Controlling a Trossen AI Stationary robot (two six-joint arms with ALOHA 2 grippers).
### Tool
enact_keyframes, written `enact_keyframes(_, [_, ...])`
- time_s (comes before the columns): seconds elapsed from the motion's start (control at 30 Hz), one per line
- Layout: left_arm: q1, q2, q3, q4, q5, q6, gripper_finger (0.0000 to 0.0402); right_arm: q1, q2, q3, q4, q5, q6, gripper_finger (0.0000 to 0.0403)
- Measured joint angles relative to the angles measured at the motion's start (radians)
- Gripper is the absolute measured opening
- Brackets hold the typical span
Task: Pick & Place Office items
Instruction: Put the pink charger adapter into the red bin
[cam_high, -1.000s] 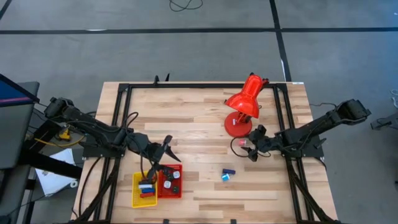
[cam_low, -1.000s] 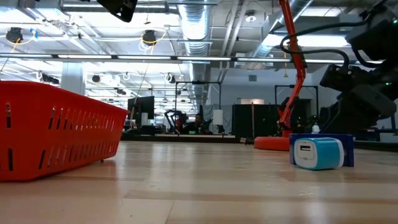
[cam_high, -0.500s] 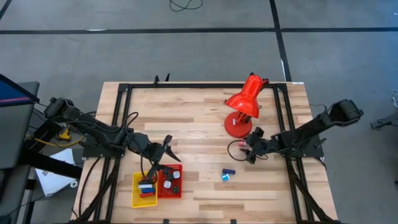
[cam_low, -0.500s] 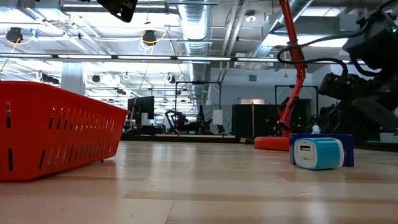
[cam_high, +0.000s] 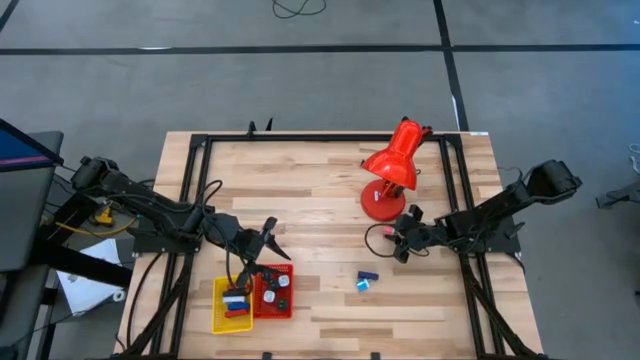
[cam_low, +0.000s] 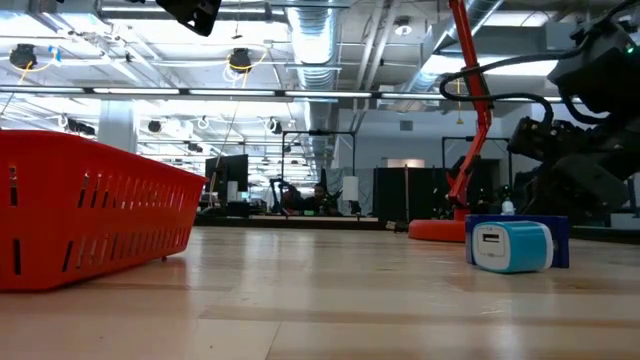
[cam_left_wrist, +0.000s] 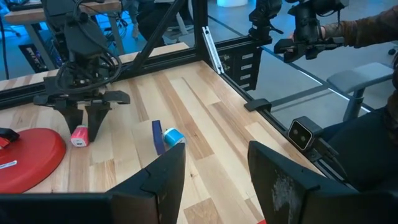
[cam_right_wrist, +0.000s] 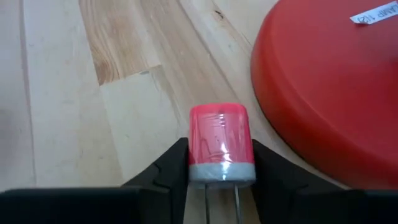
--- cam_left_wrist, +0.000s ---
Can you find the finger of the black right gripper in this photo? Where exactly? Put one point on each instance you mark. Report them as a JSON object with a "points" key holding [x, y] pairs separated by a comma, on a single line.
{"points": [[73, 118], [96, 121]]}

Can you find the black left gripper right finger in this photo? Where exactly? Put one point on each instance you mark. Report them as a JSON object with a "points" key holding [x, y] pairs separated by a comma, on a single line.
{"points": [[280, 186]]}

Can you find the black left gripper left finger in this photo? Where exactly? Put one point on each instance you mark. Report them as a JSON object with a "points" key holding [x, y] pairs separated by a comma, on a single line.
{"points": [[158, 193]]}

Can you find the pink white wall charger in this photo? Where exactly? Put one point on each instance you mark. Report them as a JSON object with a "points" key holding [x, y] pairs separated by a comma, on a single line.
{"points": [[79, 138]]}

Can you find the dark blue digital clock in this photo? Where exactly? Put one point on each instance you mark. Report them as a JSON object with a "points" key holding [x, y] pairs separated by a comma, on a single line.
{"points": [[158, 137]]}

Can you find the person's forearm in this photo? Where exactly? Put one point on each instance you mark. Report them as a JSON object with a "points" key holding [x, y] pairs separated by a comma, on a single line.
{"points": [[367, 28]]}

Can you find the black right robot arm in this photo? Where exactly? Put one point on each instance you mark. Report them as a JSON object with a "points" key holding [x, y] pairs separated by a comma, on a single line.
{"points": [[84, 37]]}

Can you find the black computer tower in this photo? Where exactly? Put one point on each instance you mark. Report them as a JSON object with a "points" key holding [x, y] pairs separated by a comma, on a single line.
{"points": [[32, 59]]}

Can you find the wooden background desk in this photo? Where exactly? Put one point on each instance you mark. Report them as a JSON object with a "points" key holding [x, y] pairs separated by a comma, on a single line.
{"points": [[31, 14]]}

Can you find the person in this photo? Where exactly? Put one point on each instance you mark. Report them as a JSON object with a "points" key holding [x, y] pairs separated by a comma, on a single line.
{"points": [[149, 12], [367, 149]]}

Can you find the black drawer cabinet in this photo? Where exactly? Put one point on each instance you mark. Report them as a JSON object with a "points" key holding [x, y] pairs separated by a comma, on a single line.
{"points": [[239, 71]]}

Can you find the grey chair armrest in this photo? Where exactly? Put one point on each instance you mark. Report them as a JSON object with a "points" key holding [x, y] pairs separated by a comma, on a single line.
{"points": [[357, 76]]}

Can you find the person's hand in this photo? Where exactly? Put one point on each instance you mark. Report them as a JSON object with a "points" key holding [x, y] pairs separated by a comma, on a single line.
{"points": [[323, 32]]}

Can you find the teal white wall charger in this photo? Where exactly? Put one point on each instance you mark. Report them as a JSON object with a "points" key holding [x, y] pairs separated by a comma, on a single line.
{"points": [[173, 136]]}

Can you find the black frame clamp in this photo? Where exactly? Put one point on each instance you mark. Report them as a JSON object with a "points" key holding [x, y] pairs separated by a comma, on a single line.
{"points": [[258, 105]]}

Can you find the silver frame bracket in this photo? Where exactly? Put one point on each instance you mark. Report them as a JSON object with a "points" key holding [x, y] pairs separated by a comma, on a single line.
{"points": [[213, 49]]}

